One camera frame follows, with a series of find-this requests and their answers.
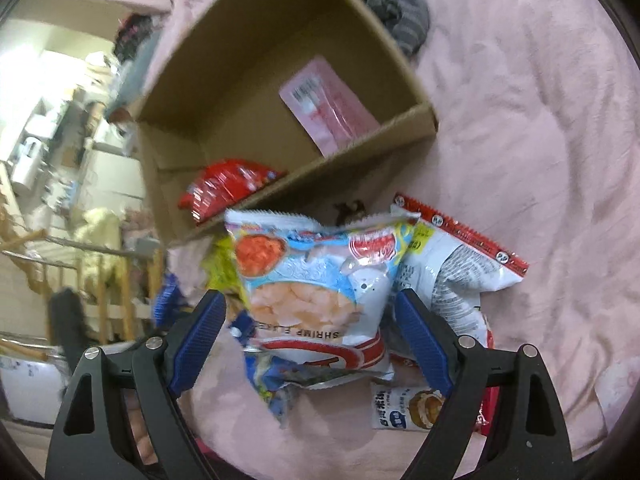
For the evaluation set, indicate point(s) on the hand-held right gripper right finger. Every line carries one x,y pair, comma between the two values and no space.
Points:
420,335

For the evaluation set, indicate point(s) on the grey striped cloth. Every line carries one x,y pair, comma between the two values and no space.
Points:
400,10

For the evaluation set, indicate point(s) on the yellow snack packet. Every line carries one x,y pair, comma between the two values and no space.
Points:
222,265

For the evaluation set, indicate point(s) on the yellow plush toy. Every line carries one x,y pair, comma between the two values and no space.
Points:
100,240

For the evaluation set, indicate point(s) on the brown cardboard box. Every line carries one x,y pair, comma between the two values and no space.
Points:
240,40

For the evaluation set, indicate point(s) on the pink blanket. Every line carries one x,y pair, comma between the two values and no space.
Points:
500,135

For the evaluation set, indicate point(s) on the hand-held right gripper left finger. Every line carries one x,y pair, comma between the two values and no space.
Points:
200,340

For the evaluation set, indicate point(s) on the white packet with cookie picture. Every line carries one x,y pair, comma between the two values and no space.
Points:
400,405

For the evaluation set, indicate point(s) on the light blue shrimp chip packet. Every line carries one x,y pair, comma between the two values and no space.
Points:
310,280

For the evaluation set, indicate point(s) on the wooden rack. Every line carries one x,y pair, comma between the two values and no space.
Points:
30,260

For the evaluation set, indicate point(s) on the white cabinet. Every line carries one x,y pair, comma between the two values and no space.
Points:
115,175

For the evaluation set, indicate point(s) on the red snack packet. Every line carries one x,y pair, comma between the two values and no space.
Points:
230,185
489,405

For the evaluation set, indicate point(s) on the blue snack packet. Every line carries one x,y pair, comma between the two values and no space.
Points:
280,390

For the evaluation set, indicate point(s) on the white packet with red top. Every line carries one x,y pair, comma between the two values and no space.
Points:
450,270

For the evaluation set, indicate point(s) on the pink flat packet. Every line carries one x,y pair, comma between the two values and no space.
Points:
325,105

